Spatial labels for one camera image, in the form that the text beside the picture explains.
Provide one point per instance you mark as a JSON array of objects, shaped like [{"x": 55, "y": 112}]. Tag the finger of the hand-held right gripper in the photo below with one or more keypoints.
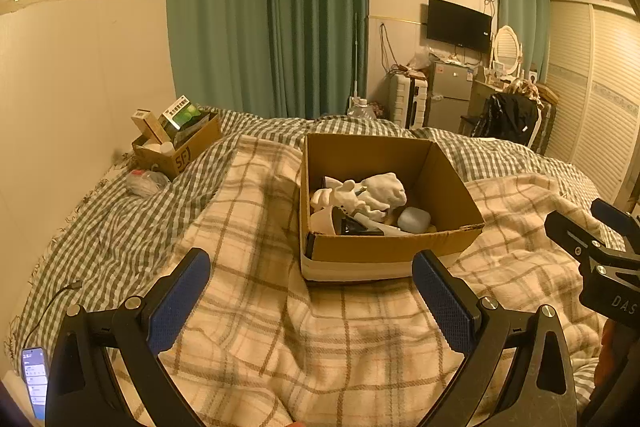
[
  {"x": 612, "y": 217},
  {"x": 570, "y": 232}
]

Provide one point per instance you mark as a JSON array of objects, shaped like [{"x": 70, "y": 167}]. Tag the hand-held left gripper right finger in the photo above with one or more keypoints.
[{"x": 442, "y": 302}]

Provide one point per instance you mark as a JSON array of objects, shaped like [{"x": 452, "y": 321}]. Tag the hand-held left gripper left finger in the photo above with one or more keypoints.
[{"x": 181, "y": 302}]

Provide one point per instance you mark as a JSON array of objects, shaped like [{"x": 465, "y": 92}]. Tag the large cardboard box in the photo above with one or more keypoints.
[{"x": 380, "y": 252}]

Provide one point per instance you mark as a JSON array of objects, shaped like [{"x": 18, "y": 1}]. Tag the pale blue case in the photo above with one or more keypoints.
[{"x": 414, "y": 219}]

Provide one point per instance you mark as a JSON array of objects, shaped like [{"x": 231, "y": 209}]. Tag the white sock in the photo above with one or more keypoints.
[{"x": 382, "y": 192}]

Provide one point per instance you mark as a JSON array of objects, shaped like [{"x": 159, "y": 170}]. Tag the cream lace scrunchie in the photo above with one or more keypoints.
[{"x": 340, "y": 197}]

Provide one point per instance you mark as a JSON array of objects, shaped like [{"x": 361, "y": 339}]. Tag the person's right hand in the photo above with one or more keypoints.
[{"x": 606, "y": 352}]

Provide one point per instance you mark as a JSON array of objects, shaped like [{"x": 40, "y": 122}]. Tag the beige plaid blanket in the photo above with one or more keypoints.
[{"x": 280, "y": 332}]

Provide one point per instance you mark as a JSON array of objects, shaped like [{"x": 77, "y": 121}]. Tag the brown plaid suitcase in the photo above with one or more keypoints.
[{"x": 547, "y": 127}]

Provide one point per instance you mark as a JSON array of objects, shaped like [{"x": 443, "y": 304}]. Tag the white chair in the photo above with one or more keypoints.
[{"x": 539, "y": 122}]

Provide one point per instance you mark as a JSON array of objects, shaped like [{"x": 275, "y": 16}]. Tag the clear plastic bag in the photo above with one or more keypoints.
[{"x": 145, "y": 183}]

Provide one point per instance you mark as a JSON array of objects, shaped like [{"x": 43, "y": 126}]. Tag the black jacket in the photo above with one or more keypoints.
[{"x": 507, "y": 117}]

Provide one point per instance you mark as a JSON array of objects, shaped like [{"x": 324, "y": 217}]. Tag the white louvred wardrobe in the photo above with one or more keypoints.
[{"x": 595, "y": 87}]

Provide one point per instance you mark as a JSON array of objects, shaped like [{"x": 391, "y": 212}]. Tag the small cardboard box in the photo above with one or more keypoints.
[{"x": 192, "y": 152}]

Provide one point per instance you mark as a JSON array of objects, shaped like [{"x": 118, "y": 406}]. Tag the tan fluffy toy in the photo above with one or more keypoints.
[{"x": 522, "y": 88}]

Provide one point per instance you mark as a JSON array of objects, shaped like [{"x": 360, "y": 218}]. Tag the white bottle cap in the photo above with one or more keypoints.
[{"x": 167, "y": 148}]

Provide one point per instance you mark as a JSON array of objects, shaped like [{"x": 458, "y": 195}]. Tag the dressing table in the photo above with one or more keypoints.
[{"x": 480, "y": 94}]

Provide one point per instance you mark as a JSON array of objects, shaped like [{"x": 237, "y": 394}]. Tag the smartphone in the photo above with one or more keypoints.
[{"x": 35, "y": 382}]

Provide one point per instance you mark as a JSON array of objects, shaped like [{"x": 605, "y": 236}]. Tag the beige carton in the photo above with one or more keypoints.
[{"x": 152, "y": 127}]

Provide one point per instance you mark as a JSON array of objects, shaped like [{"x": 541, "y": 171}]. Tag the grey small fridge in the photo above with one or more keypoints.
[{"x": 450, "y": 97}]

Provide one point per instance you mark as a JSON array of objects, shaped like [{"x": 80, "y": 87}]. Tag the green printed carton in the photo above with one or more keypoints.
[{"x": 181, "y": 113}]

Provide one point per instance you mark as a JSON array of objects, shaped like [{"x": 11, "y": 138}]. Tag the white oval mirror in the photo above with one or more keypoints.
[{"x": 506, "y": 49}]

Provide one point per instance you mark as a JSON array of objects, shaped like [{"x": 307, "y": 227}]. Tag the white ribbed suitcase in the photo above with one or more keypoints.
[{"x": 406, "y": 102}]

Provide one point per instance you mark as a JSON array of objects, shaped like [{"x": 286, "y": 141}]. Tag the clear water jug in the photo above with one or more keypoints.
[{"x": 361, "y": 108}]

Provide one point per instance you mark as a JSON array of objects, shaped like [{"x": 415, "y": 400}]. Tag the crumpled plastic bag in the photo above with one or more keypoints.
[{"x": 421, "y": 58}]

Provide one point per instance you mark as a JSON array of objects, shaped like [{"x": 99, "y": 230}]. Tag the white mop pole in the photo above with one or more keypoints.
[{"x": 356, "y": 57}]

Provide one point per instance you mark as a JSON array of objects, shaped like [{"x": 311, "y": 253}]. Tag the black wall television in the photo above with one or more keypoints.
[{"x": 459, "y": 26}]

